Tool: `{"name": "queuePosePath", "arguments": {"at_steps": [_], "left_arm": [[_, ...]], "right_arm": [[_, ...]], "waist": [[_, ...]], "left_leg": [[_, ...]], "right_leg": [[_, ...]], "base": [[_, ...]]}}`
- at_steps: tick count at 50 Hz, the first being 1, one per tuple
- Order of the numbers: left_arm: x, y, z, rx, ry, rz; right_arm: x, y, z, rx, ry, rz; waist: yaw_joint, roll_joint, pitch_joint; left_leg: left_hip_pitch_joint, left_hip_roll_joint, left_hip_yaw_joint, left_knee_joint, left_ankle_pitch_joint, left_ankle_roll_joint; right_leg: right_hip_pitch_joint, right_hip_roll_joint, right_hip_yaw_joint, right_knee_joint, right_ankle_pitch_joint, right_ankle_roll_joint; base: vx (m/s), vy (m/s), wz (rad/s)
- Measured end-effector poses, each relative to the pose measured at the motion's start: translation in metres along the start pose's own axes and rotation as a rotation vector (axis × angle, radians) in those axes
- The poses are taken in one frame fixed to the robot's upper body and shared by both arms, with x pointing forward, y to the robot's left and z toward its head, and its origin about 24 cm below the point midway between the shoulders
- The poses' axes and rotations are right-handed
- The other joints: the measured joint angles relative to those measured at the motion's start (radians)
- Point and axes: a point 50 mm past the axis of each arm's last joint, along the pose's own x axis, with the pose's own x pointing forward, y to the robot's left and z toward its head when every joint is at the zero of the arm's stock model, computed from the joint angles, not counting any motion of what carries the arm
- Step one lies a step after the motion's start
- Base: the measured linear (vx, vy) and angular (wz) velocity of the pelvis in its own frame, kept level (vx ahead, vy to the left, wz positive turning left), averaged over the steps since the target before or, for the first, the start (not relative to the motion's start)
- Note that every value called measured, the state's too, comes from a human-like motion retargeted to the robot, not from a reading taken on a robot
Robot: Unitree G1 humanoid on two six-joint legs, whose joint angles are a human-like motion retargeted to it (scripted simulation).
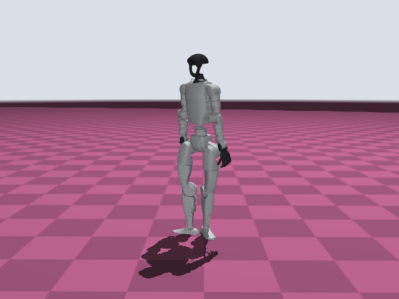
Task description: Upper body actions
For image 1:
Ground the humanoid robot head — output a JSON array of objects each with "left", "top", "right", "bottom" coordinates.
[{"left": 187, "top": 54, "right": 208, "bottom": 83}]

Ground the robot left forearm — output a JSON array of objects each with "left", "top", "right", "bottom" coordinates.
[{"left": 213, "top": 113, "right": 227, "bottom": 149}]

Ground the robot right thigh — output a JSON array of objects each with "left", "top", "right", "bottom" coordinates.
[{"left": 178, "top": 140, "right": 197, "bottom": 196}]

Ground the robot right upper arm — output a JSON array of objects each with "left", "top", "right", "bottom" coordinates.
[{"left": 177, "top": 83, "right": 188, "bottom": 119}]

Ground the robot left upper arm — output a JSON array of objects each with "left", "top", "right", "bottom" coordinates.
[{"left": 205, "top": 83, "right": 221, "bottom": 123}]

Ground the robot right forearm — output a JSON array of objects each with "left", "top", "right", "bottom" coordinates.
[{"left": 178, "top": 117, "right": 188, "bottom": 141}]

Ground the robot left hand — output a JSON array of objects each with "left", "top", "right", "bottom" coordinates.
[{"left": 218, "top": 143, "right": 231, "bottom": 168}]

